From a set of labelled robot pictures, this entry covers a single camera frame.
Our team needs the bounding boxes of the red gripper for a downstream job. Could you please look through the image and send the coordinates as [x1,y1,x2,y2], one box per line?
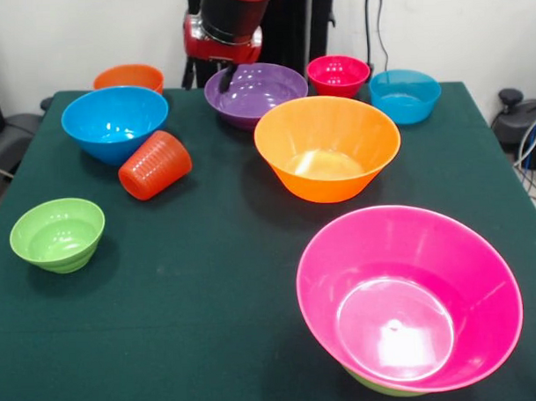
[179,11,265,95]

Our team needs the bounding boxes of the large blue bowl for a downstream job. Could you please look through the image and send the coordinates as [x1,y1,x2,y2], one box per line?
[60,84,172,169]

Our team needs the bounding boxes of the small blue bowl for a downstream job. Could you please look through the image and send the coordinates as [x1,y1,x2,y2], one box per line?
[368,68,444,127]

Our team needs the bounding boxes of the blue and white cables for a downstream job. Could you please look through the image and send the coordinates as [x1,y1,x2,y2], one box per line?
[510,111,536,210]

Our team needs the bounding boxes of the orange-red plastic cup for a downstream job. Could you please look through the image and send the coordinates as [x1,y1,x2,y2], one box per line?
[116,128,195,202]

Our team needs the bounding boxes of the large pink bowl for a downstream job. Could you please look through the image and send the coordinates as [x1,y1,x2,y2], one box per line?
[293,200,527,397]

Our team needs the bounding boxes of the small green bowl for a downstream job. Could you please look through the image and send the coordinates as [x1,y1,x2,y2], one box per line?
[7,195,107,276]

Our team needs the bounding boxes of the small orange bowl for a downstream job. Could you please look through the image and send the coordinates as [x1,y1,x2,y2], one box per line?
[92,62,165,98]

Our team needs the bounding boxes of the small crimson bowl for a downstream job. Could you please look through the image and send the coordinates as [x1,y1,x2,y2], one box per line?
[305,54,372,98]

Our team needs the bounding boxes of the large orange bowl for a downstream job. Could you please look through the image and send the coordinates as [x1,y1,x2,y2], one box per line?
[252,93,404,206]

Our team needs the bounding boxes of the dark green tablecloth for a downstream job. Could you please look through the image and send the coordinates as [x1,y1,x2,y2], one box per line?
[0,74,536,401]

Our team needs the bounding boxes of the medium green bowl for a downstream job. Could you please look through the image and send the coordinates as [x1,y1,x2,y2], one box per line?
[343,364,428,399]

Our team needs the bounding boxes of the purple bowl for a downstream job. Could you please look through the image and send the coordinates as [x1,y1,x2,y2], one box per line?
[202,61,311,133]

